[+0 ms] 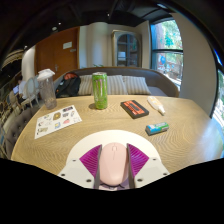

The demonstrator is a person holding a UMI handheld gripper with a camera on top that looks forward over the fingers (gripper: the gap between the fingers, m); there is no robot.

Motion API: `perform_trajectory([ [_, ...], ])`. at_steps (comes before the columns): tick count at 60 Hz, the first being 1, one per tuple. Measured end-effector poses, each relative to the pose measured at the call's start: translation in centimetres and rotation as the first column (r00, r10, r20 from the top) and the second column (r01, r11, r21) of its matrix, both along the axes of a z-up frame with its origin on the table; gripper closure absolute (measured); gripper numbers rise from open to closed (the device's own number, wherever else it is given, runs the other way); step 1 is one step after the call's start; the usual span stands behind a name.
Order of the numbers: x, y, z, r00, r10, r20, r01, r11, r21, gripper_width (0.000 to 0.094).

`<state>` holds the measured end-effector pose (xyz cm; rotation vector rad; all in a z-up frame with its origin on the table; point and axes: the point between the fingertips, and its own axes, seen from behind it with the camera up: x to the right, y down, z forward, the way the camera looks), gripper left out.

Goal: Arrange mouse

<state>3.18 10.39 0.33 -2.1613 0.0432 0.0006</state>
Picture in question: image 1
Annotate striped cushion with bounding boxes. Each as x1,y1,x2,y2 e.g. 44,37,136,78
122,75,152,96
78,74,94,97
107,74,129,96

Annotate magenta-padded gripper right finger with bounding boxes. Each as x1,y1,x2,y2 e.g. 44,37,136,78
126,143,171,190

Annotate clear tumbler white lid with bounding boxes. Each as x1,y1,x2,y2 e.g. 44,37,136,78
36,68,58,110

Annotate pink computer mouse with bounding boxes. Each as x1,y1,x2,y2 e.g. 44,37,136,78
98,142,130,187

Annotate brown wooden door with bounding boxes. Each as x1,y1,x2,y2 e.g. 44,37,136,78
34,27,80,81

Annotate white tube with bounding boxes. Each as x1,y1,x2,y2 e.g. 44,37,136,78
147,95,166,116

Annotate white sticker sheet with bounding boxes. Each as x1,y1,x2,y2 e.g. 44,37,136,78
34,104,83,140

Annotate black backpack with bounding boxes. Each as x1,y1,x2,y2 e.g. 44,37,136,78
54,71,82,99

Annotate black-framed window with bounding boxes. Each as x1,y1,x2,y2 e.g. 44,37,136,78
150,18,184,89
213,49,224,134

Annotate grey curved sofa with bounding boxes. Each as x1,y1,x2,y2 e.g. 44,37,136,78
53,65,180,98

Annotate arched glass cabinet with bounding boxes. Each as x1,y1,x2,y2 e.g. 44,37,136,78
111,29,143,68

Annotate green drink can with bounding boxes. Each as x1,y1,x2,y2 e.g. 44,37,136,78
91,71,109,111

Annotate small teal pack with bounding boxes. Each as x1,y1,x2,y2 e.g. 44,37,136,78
145,121,170,136

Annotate black and red box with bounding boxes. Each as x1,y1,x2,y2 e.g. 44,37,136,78
120,99,150,120

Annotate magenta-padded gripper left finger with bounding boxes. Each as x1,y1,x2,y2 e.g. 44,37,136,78
57,143,103,190

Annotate group of white chairs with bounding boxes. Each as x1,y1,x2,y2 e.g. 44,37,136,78
19,76,41,108

